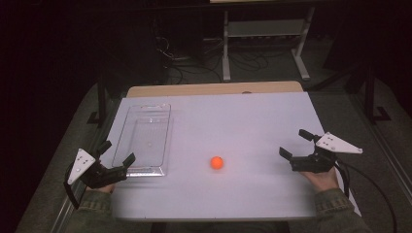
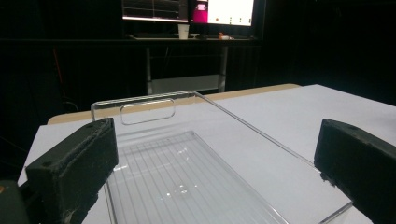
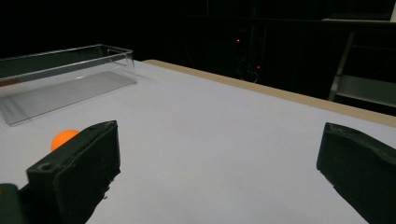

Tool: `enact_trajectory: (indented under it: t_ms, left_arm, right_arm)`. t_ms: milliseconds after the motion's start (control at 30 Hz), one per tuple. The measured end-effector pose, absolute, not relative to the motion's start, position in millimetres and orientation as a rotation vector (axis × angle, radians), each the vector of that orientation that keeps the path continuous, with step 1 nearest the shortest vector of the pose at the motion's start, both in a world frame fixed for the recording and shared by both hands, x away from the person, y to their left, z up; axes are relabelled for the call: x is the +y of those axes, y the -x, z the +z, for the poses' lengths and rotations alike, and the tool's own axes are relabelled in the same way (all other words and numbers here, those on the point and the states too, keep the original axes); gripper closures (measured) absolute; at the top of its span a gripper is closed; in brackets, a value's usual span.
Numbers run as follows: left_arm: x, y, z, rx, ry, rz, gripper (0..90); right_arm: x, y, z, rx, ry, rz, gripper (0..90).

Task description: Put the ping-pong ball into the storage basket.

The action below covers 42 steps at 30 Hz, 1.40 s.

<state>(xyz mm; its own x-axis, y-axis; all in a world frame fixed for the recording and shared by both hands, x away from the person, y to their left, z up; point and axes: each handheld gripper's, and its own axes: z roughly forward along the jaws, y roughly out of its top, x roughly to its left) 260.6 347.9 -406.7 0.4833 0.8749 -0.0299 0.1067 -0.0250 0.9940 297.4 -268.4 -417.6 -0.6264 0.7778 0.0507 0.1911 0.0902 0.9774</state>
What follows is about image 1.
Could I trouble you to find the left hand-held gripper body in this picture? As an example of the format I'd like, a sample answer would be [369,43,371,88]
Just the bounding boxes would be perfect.
[66,148,128,190]

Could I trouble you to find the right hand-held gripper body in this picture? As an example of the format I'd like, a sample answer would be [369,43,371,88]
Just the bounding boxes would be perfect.
[290,131,363,174]

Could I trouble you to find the clear plastic tray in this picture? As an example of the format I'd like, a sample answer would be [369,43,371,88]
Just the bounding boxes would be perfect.
[111,103,175,178]

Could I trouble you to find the orange ball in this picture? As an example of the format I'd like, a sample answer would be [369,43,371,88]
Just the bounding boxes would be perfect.
[209,155,225,171]

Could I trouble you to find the person's left hand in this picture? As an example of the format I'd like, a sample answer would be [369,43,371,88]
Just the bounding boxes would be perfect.
[86,183,116,195]

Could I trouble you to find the person's right hand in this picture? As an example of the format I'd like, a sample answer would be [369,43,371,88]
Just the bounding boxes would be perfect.
[300,167,340,194]

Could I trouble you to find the black metal stand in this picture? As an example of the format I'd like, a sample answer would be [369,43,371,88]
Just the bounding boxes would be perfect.
[86,74,109,126]
[362,64,392,124]

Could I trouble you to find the wooden table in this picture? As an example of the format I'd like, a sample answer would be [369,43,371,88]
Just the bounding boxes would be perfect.
[125,81,304,99]

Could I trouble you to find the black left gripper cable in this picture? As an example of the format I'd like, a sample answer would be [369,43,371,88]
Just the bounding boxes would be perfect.
[63,163,82,210]

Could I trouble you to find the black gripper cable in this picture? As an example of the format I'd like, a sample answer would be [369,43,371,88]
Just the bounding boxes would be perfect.
[334,159,398,233]
[63,163,82,210]

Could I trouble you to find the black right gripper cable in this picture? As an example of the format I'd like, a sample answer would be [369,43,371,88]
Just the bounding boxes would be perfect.
[334,159,398,233]

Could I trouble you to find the black floor cables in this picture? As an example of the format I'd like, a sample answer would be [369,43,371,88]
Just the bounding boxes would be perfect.
[154,35,270,85]

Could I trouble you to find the white metal stand frame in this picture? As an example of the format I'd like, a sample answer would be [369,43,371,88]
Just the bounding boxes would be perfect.
[222,6,317,83]

